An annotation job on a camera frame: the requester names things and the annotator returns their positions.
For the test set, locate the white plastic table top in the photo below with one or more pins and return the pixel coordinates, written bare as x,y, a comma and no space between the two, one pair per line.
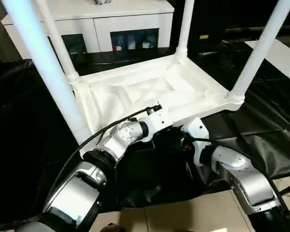
140,89

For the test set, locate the white plastic table leg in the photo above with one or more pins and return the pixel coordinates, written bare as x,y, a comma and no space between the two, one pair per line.
256,55
50,72
58,43
186,24

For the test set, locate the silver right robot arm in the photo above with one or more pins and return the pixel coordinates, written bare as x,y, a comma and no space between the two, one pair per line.
246,178

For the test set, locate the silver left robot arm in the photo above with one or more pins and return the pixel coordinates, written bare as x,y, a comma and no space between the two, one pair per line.
87,174

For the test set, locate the black speaker with yellow label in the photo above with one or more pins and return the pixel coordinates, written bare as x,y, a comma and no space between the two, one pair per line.
204,36

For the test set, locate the brown low console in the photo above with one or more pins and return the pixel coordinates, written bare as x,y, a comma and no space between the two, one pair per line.
244,32

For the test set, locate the white cabinet with glass doors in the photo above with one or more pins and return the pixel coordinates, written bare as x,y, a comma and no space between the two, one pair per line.
123,19

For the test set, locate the white side table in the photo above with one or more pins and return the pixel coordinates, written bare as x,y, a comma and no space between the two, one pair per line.
280,55

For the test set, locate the grey curtain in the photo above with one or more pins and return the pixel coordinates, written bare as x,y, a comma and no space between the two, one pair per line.
0,43

